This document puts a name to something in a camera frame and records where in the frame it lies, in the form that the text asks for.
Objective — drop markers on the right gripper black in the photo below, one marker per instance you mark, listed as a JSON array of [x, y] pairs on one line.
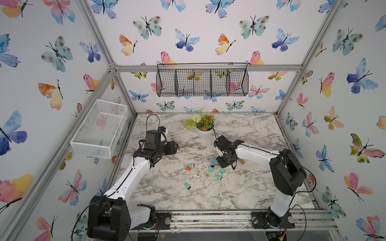
[[220, 163]]

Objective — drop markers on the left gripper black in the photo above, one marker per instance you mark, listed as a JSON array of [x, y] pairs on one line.
[[171, 148]]

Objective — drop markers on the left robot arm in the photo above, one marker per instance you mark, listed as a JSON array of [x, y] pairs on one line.
[[109, 218]]

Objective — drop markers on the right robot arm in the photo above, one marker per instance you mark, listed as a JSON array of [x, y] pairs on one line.
[[287, 173]]

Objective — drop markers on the white pot with flowers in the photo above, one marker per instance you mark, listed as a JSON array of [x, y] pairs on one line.
[[202, 123]]

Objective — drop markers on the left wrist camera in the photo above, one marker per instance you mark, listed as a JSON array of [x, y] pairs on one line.
[[163, 134]]

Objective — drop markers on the black wire wall basket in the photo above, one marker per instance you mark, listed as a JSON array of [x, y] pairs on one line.
[[202, 79]]

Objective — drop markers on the white mesh wall basket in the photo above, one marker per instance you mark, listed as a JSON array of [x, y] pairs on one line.
[[99, 132]]

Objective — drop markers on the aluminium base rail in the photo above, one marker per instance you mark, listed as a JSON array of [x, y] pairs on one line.
[[243, 220]]

